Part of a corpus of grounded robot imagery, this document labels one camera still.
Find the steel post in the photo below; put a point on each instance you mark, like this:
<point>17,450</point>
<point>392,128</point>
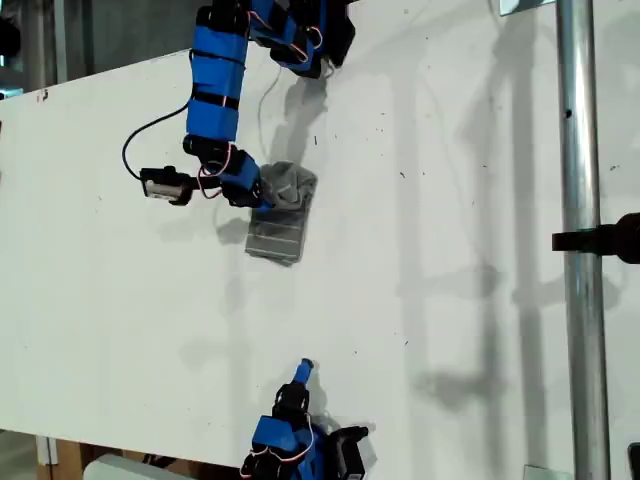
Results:
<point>582,250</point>

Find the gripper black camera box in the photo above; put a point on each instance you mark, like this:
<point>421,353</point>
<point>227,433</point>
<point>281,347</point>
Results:
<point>165,186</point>
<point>350,452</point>

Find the white box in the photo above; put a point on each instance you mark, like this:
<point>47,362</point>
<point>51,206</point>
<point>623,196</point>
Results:
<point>125,470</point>

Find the grey striped towel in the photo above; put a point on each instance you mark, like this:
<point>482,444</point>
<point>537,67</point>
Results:
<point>280,235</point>

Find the black clamp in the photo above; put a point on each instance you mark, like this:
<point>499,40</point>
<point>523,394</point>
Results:
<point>600,239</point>

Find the black round object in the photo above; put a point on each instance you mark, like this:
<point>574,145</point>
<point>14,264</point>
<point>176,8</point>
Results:
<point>7,36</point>

